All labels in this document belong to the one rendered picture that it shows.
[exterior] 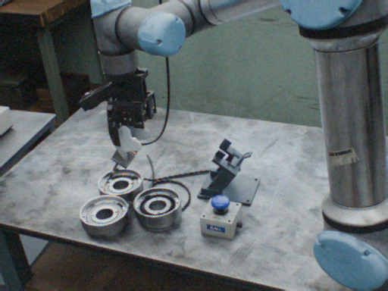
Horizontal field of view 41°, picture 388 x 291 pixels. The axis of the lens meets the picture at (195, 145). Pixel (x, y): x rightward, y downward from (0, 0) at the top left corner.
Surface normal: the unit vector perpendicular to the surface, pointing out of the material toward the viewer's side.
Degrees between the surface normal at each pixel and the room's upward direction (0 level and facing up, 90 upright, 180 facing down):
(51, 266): 0
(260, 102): 90
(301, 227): 0
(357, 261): 98
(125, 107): 90
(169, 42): 90
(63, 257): 0
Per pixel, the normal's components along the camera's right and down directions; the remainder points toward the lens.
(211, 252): -0.07, -0.84
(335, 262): -0.62, 0.56
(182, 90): -0.37, 0.52
